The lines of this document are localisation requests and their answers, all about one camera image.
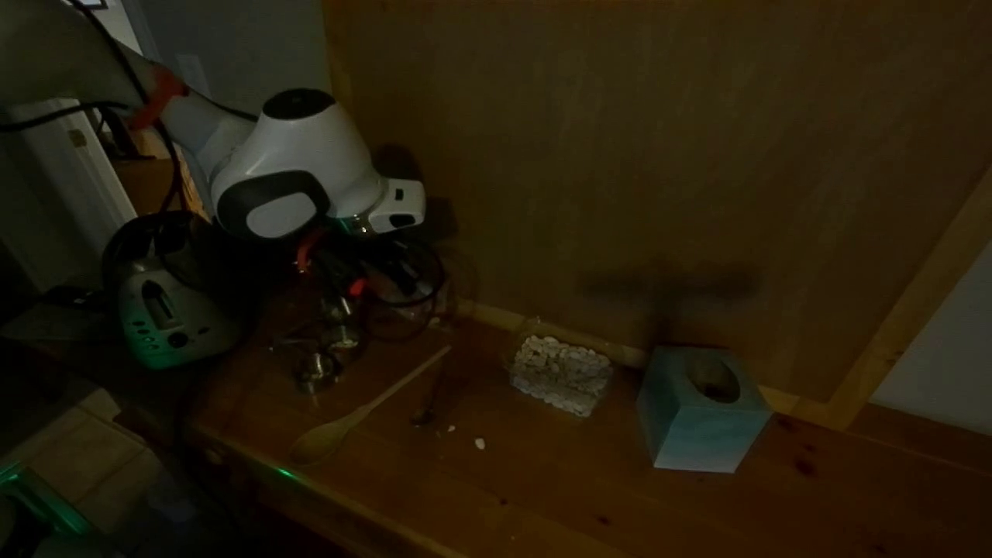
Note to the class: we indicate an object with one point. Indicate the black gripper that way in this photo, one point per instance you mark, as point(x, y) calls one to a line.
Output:
point(364, 273)

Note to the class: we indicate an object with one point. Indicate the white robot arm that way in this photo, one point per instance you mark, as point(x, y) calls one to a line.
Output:
point(267, 178)

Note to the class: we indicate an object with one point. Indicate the metal measuring cup with seeds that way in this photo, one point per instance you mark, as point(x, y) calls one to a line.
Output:
point(320, 369)

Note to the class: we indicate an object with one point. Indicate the wooden spoon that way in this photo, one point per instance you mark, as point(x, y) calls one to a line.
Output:
point(334, 433)

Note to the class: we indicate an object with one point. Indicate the blue tissue box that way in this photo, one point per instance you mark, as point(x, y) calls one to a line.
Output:
point(698, 411)

